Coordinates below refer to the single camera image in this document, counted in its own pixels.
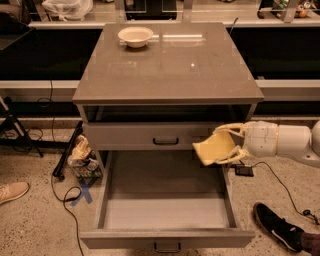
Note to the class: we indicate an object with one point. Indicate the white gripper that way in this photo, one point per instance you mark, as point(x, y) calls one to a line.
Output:
point(260, 139)

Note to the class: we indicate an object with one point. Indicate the yellow sponge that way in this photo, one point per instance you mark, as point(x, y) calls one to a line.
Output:
point(215, 148)

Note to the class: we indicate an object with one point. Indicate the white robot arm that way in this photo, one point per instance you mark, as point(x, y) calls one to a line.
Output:
point(299, 143)

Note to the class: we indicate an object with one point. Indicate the open grey middle drawer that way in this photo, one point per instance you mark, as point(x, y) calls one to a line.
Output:
point(164, 196)

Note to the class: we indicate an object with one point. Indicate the grey cabinet with counter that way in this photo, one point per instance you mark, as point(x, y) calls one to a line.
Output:
point(187, 73)

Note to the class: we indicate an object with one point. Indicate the closed grey upper drawer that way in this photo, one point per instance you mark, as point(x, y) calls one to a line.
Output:
point(139, 136)

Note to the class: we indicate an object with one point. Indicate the black power adapter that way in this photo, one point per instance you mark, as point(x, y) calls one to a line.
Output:
point(243, 170)

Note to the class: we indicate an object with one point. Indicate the black sneaker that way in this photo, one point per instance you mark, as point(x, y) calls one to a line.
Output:
point(286, 234)

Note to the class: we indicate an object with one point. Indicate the white bowl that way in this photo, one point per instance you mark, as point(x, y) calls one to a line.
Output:
point(135, 37)

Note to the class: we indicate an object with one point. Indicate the blue tape cross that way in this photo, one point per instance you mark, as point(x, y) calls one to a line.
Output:
point(85, 185)

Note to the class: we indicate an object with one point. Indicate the black bar leaning on floor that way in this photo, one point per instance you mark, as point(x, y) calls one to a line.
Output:
point(58, 170)

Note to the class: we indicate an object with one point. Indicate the white plastic bag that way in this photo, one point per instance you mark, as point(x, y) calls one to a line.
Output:
point(68, 9)

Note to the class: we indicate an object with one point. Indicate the black tripod stand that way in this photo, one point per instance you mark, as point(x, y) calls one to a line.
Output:
point(11, 122)

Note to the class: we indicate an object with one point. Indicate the tan shoe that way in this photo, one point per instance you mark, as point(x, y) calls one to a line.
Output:
point(13, 191)

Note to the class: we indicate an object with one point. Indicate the black upper drawer handle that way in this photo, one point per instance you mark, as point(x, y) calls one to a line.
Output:
point(166, 141)

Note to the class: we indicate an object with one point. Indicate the black open drawer handle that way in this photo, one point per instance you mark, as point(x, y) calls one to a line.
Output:
point(166, 247)

